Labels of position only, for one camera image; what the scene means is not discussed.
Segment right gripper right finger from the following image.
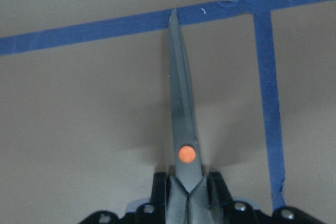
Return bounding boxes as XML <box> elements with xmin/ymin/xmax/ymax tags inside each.
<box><xmin>208</xmin><ymin>172</ymin><xmax>323</xmax><ymax>223</ymax></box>

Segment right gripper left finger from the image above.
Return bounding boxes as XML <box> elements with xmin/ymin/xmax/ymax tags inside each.
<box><xmin>81</xmin><ymin>172</ymin><xmax>167</xmax><ymax>223</ymax></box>

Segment grey scissors with red handles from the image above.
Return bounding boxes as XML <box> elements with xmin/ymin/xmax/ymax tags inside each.
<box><xmin>165</xmin><ymin>10</ymin><xmax>208</xmax><ymax>223</ymax></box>

